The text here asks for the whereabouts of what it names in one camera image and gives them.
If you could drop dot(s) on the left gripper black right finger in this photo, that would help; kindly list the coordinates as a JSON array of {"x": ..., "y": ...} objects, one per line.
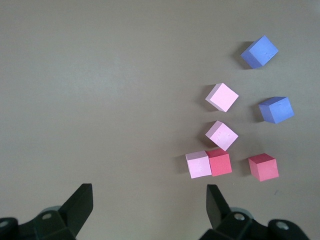
[{"x": 220, "y": 215}]

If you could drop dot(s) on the pink foam cube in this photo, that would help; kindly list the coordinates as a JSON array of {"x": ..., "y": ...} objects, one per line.
[
  {"x": 223, "y": 97},
  {"x": 222, "y": 136},
  {"x": 198, "y": 166}
]

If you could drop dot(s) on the brown table mat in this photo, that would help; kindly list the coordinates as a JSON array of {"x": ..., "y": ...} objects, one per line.
[{"x": 100, "y": 100}]

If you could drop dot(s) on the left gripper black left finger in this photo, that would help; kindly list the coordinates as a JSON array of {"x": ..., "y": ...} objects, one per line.
[{"x": 77, "y": 212}]

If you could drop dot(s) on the purple foam cube with dent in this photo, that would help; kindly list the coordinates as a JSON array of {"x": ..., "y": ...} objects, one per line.
[{"x": 262, "y": 51}]

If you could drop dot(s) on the red foam cube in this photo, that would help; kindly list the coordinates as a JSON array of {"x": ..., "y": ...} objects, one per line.
[
  {"x": 263, "y": 167},
  {"x": 220, "y": 163}
]

